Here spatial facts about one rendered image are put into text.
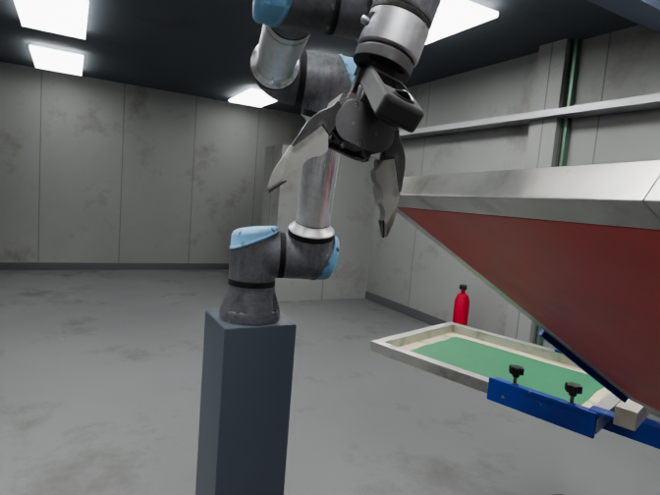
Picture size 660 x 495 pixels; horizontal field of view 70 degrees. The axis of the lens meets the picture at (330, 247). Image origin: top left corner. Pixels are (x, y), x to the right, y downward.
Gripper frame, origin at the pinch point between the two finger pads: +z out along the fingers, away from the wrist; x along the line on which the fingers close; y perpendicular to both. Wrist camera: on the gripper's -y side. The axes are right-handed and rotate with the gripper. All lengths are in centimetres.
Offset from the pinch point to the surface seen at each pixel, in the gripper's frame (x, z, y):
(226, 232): -52, 62, 873
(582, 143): -288, -165, 316
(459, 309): -283, 24, 397
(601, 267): -25.9, -5.0, -12.8
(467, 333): -114, 20, 128
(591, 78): -270, -222, 316
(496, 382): -85, 25, 66
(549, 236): -20.8, -6.4, -9.9
